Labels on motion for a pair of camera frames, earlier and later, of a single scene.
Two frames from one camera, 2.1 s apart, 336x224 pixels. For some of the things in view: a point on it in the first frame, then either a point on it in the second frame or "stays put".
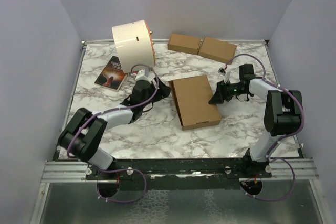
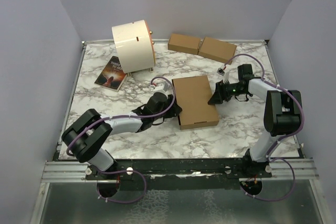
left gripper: (163, 92) to (174, 112)
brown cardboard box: (191, 96) stays put
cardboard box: (217, 50) stays put
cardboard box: (184, 43) stays put
